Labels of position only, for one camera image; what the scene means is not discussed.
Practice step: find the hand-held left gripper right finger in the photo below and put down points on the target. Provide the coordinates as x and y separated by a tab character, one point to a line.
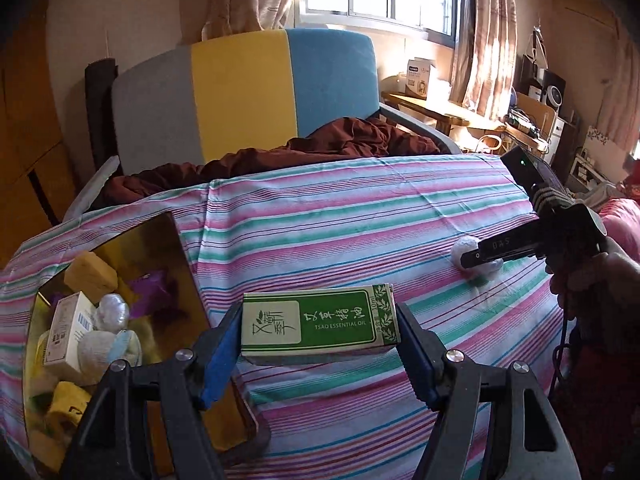
422	375

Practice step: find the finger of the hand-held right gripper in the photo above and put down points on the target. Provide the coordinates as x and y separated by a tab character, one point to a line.
500	250

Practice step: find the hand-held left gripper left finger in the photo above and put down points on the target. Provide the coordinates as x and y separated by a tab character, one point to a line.
222	360

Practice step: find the white cotton ball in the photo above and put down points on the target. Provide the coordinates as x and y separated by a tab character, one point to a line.
465	247

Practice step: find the purple snack packet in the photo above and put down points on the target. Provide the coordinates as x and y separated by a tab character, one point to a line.
150	287

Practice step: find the green and white box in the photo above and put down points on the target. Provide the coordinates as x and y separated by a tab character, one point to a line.
325	325

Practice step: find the white shiny ball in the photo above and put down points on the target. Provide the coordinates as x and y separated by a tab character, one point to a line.
112	312

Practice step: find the cream loofah pad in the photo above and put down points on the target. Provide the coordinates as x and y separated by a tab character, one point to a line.
102	357

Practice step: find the gold metal tin box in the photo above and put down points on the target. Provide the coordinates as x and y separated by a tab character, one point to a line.
150	245

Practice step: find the tan sponge block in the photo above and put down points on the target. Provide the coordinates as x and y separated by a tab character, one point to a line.
92	277

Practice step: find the white cardboard box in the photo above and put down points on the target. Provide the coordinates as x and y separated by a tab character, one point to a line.
62	340

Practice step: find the yellow knitted cloth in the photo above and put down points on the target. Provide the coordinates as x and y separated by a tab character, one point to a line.
65	402

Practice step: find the person's right hand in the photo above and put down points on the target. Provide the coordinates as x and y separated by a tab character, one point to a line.
615	280

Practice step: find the pink blanket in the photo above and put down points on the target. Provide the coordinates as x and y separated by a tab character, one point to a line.
622	220

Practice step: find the cluttered wooden shelf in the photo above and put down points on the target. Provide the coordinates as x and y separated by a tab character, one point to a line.
540	110

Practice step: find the striped pink green cloth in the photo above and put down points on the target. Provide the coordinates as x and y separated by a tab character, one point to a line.
350	220

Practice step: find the wooden side table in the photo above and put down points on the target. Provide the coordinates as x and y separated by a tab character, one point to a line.
430	107

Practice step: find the person's dark red clothing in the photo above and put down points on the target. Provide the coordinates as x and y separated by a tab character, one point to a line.
600	400

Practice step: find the maroon cloth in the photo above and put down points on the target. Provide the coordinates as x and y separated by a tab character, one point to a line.
350	142

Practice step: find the white labelled carton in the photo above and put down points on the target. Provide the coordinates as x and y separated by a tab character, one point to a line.
419	80

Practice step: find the grey yellow blue chair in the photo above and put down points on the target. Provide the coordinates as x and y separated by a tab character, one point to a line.
240	90

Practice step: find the black rolled mat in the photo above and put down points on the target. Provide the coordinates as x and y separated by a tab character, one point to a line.
97	110

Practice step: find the wooden wardrobe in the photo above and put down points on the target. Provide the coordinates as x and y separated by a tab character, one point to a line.
25	135

